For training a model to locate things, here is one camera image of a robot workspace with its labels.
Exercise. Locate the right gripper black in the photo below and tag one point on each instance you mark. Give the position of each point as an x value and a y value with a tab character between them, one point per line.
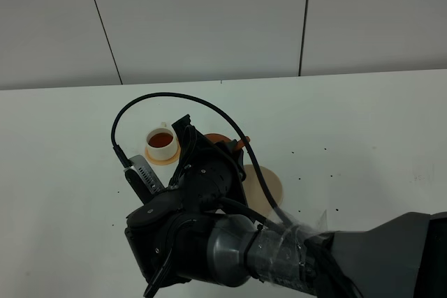
197	228

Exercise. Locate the brown clay teapot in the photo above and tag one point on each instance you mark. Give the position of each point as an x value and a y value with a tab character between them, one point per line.
215	138

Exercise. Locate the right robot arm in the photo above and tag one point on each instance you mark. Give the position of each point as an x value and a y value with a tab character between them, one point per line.
405	257

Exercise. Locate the far white teacup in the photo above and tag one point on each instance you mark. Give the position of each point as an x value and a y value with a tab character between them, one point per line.
162	128

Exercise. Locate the far orange cup coaster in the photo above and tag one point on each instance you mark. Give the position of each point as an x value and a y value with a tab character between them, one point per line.
162	149

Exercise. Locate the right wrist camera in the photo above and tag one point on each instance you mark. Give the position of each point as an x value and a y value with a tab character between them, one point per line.
143	179

